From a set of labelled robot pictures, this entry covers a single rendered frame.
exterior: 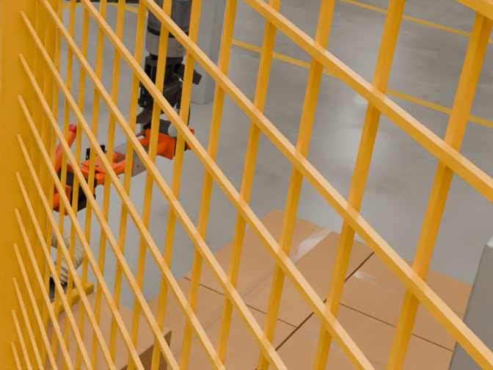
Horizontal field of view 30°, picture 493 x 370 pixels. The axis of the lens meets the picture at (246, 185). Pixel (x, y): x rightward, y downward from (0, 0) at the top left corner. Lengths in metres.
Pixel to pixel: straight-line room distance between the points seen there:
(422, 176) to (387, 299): 2.29
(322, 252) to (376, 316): 0.36
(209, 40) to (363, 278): 2.73
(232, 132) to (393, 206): 1.08
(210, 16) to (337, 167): 1.16
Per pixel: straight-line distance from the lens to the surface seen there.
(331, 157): 5.11
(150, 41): 1.90
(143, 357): 1.83
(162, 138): 1.99
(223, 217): 4.30
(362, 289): 2.91
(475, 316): 0.66
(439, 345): 2.75
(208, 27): 5.39
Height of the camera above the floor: 2.05
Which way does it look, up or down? 26 degrees down
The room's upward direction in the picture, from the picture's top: 9 degrees clockwise
